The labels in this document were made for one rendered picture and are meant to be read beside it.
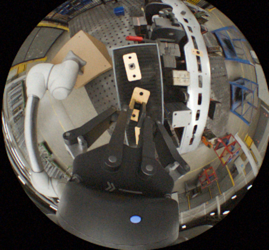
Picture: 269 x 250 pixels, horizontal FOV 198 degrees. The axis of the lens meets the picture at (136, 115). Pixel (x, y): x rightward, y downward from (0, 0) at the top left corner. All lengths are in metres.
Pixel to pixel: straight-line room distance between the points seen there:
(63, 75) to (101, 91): 0.45
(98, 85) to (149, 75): 0.61
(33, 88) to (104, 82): 0.60
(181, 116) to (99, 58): 0.59
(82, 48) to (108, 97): 0.49
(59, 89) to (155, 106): 0.43
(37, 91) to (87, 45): 0.38
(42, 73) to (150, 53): 0.51
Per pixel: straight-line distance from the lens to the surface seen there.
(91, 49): 0.61
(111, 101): 0.80
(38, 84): 0.52
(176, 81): 0.37
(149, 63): 0.27
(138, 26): 0.44
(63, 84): 0.47
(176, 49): 0.40
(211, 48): 0.64
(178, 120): 0.39
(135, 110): 0.23
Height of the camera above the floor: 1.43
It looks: 65 degrees down
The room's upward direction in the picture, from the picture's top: 172 degrees counter-clockwise
